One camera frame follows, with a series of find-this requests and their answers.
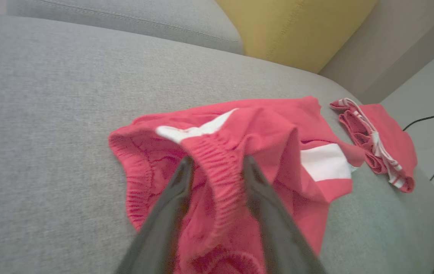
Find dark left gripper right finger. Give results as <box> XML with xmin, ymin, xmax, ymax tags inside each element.
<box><xmin>242</xmin><ymin>155</ymin><xmax>328</xmax><ymax>274</ymax></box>

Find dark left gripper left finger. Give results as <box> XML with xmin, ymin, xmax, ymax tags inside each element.
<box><xmin>114</xmin><ymin>156</ymin><xmax>196</xmax><ymax>274</ymax></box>

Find red basketball shorts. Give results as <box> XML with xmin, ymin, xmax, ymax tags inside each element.
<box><xmin>108</xmin><ymin>96</ymin><xmax>366</xmax><ymax>274</ymax></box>

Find red basketball jersey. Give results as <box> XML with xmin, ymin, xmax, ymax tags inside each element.
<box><xmin>330</xmin><ymin>98</ymin><xmax>418</xmax><ymax>193</ymax></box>

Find large grey sofa chaise cushion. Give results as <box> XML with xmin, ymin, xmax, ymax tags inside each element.
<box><xmin>0</xmin><ymin>13</ymin><xmax>434</xmax><ymax>274</ymax></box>

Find yellow sofa backrest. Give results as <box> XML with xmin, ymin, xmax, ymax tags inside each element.
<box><xmin>215</xmin><ymin>0</ymin><xmax>377</xmax><ymax>74</ymax></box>

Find grey sofa seat cushion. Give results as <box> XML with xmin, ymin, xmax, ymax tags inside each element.
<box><xmin>6</xmin><ymin>0</ymin><xmax>245</xmax><ymax>55</ymax></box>

